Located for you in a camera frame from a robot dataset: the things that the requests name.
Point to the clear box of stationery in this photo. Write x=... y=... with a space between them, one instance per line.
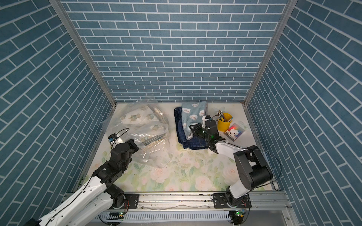
x=234 y=137

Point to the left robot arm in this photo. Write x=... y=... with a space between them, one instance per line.
x=97 y=195

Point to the yellow metal pen bucket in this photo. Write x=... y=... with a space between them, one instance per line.
x=224 y=122

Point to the pens in bucket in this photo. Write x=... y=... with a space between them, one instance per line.
x=221 y=115

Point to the clear plastic vacuum bag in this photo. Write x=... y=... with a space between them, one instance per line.
x=152 y=139

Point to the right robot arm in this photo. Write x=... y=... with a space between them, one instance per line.
x=252 y=168

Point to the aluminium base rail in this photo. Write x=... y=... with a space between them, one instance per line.
x=191 y=201

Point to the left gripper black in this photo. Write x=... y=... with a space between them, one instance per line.
x=131 y=144

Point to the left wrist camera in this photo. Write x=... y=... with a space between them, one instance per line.
x=114 y=139

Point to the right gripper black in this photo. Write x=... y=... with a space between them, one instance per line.
x=198 y=128

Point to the light blue bear blanket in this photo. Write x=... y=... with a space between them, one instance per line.
x=192 y=114

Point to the cream bear print blanket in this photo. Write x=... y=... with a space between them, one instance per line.
x=140 y=116

